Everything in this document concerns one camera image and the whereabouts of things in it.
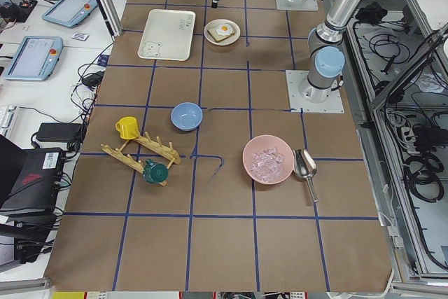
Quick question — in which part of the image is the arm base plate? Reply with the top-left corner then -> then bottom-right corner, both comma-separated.
276,0 -> 319,11
286,70 -> 344,113

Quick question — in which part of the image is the teach pendant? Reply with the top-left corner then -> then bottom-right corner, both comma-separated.
4,36 -> 64,81
42,0 -> 97,28

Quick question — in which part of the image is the pink bowl with ice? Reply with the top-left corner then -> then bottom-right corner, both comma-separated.
242,134 -> 294,185

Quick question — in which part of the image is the black power brick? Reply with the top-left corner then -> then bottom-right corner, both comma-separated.
36,123 -> 81,143

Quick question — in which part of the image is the white round plate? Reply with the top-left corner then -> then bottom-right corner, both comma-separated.
204,19 -> 241,46

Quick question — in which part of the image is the fried egg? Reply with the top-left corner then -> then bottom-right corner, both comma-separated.
215,23 -> 234,36

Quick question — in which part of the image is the yellow mug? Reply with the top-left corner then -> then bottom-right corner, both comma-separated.
115,116 -> 140,140

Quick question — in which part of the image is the lower teach pendant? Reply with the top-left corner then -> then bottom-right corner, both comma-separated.
4,36 -> 64,81

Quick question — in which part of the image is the metal scoop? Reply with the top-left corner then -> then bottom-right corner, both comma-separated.
293,148 -> 319,203

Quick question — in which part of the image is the upper teach pendant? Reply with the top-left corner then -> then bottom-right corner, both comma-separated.
42,0 -> 97,28

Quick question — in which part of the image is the wooden cup rack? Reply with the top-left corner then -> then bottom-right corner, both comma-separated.
100,131 -> 182,187

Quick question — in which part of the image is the black computer box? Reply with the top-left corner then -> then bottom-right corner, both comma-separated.
0,134 -> 67,265

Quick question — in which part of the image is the blue bowl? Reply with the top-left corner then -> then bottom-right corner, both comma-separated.
171,102 -> 203,131

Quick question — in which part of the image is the dark green mug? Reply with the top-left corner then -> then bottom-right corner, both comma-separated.
143,159 -> 169,183

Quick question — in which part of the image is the cream bear tray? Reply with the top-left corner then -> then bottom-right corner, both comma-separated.
137,9 -> 196,61

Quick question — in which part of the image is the bread slice under egg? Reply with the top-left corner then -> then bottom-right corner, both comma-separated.
207,27 -> 235,45

